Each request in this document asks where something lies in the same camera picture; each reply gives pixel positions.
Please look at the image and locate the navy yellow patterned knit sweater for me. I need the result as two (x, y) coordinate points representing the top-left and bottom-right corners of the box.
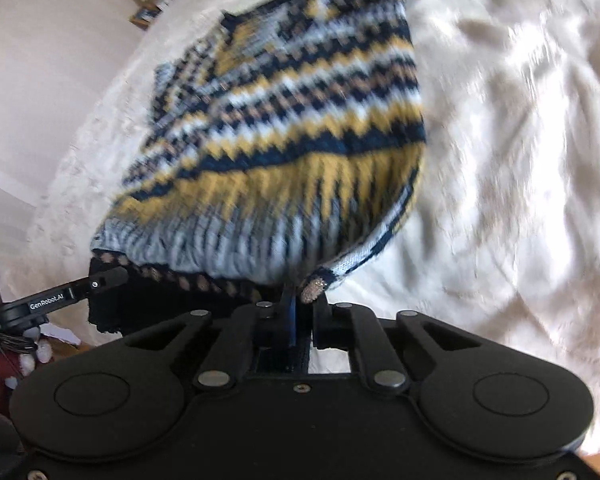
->
(88, 0), (426, 334)

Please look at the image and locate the cream embroidered bedspread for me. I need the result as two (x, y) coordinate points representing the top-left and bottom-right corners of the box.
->
(4, 0), (600, 453)

